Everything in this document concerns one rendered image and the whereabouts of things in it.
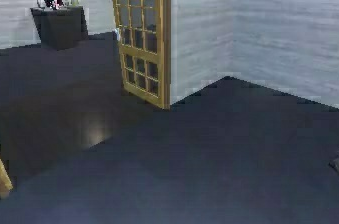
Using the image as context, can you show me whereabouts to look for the dark red white object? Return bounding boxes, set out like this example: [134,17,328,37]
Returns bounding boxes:
[36,0,80,11]

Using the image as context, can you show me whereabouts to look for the black cabinet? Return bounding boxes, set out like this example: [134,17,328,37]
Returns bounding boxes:
[30,5,90,52]

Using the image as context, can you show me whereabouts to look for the wooden glass-paned room door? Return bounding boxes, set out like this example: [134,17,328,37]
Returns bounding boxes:
[112,0,172,110]

